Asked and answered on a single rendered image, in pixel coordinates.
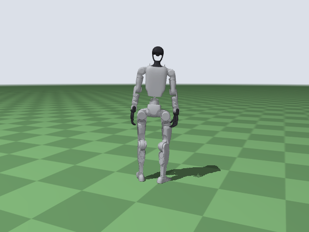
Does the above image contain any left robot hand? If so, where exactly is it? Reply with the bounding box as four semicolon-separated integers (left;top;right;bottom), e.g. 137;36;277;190
130;106;136;125

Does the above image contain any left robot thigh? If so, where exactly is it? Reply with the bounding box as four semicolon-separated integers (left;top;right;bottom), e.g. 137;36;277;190
137;108;147;150

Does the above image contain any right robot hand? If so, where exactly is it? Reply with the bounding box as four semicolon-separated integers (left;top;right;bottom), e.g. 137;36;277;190
170;109;179;128

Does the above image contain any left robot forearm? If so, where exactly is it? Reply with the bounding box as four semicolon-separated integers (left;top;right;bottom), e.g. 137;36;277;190
131;86;140;109

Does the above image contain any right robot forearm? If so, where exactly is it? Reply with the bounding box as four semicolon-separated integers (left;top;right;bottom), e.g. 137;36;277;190
171;89;180;113

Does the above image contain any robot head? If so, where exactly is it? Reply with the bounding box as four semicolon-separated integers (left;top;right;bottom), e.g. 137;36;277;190
152;46;164;67

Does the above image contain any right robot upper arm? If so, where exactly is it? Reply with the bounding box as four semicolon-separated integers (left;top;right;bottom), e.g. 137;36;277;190
167;68;176;96

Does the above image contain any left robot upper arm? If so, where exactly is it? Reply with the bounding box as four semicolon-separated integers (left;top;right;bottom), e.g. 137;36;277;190
136;67;147;93

